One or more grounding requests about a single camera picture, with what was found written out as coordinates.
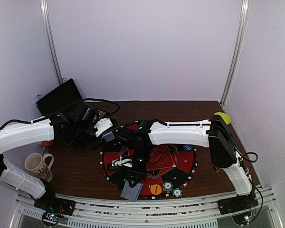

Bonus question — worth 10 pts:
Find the grey playing card deck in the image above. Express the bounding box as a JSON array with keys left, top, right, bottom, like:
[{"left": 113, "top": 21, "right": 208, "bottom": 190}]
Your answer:
[{"left": 102, "top": 131, "right": 115, "bottom": 142}]

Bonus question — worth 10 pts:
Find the dealt blue-backed card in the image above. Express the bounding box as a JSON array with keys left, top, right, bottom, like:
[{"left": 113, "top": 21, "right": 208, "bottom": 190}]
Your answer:
[
  {"left": 120, "top": 181, "right": 136, "bottom": 201},
  {"left": 121, "top": 183, "right": 143, "bottom": 201}
]

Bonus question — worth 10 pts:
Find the orange big blind button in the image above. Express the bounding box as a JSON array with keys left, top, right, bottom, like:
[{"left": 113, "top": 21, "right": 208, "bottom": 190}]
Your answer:
[{"left": 150, "top": 184, "right": 162, "bottom": 195}]

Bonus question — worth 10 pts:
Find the green white poker chip stack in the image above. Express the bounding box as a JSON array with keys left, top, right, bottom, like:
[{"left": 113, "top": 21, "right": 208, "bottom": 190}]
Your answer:
[{"left": 162, "top": 181, "right": 173, "bottom": 193}]

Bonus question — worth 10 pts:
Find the teal white poker chip stack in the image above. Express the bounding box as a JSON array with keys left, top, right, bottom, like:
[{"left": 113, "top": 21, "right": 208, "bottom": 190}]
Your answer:
[{"left": 172, "top": 188, "right": 182, "bottom": 198}]

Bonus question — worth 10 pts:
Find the black poker chip case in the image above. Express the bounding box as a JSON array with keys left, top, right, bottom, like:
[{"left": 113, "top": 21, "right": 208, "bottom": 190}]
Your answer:
[{"left": 35, "top": 77, "right": 117, "bottom": 149}]

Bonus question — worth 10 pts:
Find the blue small blind button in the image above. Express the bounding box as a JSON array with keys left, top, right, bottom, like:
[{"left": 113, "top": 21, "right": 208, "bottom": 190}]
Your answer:
[{"left": 183, "top": 144, "right": 193, "bottom": 152}]

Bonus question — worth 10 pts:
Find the red black triangular token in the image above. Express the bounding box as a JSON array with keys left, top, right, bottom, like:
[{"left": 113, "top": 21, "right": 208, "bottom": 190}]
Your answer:
[{"left": 213, "top": 165, "right": 221, "bottom": 174}]

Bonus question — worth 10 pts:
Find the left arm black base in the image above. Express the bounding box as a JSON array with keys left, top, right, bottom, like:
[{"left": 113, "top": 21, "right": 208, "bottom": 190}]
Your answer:
[{"left": 31, "top": 197, "right": 76, "bottom": 216}]

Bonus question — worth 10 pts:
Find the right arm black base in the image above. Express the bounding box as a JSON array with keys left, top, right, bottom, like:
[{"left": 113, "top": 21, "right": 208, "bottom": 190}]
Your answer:
[{"left": 218, "top": 193, "right": 258, "bottom": 215}]

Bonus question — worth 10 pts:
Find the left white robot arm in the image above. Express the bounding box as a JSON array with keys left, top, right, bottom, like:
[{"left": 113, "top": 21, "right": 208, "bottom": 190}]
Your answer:
[{"left": 0, "top": 104, "right": 117, "bottom": 211}]

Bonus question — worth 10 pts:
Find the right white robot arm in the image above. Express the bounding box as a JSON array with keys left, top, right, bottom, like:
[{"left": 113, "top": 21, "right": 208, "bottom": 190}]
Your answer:
[{"left": 111, "top": 115, "right": 255, "bottom": 210}]

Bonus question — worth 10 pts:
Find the round red black poker mat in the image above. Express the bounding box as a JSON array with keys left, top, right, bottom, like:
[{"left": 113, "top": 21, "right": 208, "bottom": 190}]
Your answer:
[{"left": 101, "top": 121, "right": 198, "bottom": 199}]

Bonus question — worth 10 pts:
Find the orange plastic cup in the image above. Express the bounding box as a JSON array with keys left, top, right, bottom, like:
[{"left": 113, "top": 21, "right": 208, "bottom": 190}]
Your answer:
[{"left": 40, "top": 141, "right": 53, "bottom": 147}]

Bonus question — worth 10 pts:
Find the white floral ceramic mug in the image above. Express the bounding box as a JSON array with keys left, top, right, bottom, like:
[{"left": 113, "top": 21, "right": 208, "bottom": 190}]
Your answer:
[{"left": 24, "top": 153, "right": 54, "bottom": 182}]

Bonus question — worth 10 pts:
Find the yellow green plastic bowl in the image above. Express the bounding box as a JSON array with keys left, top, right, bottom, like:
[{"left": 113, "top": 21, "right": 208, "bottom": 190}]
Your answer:
[{"left": 214, "top": 112, "right": 231, "bottom": 125}]

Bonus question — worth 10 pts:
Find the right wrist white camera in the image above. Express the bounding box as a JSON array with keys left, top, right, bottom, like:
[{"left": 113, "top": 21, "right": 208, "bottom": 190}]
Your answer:
[{"left": 107, "top": 158, "right": 133, "bottom": 171}]

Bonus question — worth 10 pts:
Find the wrist white camera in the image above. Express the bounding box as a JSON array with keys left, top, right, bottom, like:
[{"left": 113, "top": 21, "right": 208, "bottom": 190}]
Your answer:
[
  {"left": 107, "top": 158, "right": 133, "bottom": 171},
  {"left": 94, "top": 118, "right": 113, "bottom": 137}
]

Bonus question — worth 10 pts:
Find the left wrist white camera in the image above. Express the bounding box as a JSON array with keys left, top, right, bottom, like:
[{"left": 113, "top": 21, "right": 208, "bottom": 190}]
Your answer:
[{"left": 94, "top": 118, "right": 113, "bottom": 137}]

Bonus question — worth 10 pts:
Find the aluminium front rail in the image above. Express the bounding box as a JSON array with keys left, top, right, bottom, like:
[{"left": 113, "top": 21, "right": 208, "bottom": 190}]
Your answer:
[{"left": 8, "top": 186, "right": 285, "bottom": 228}]

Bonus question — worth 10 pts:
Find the left aluminium frame post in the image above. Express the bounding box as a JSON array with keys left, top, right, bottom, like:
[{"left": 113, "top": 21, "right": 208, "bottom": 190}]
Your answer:
[{"left": 40, "top": 0, "right": 63, "bottom": 85}]

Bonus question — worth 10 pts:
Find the aluminium frame post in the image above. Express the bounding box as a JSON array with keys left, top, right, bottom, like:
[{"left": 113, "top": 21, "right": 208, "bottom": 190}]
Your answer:
[
  {"left": 40, "top": 0, "right": 63, "bottom": 85},
  {"left": 219, "top": 0, "right": 249, "bottom": 106}
]

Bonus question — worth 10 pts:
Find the right aluminium frame post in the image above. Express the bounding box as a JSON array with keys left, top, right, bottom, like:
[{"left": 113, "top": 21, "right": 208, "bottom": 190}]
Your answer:
[{"left": 219, "top": 0, "right": 249, "bottom": 106}]

